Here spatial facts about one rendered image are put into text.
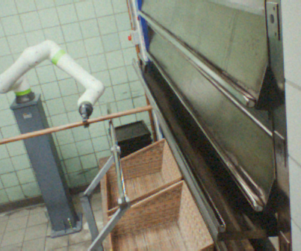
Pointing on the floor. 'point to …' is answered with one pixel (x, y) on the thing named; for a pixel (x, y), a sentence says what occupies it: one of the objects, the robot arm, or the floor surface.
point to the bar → (93, 190)
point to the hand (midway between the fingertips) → (85, 122)
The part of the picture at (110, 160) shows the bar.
